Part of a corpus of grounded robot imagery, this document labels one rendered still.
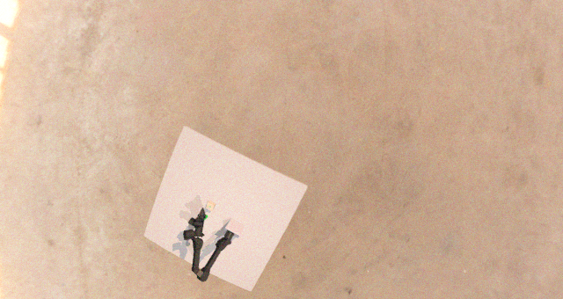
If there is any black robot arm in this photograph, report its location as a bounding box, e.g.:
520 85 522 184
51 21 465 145
183 230 234 282

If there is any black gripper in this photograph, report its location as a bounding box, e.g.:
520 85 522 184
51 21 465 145
194 208 206 230

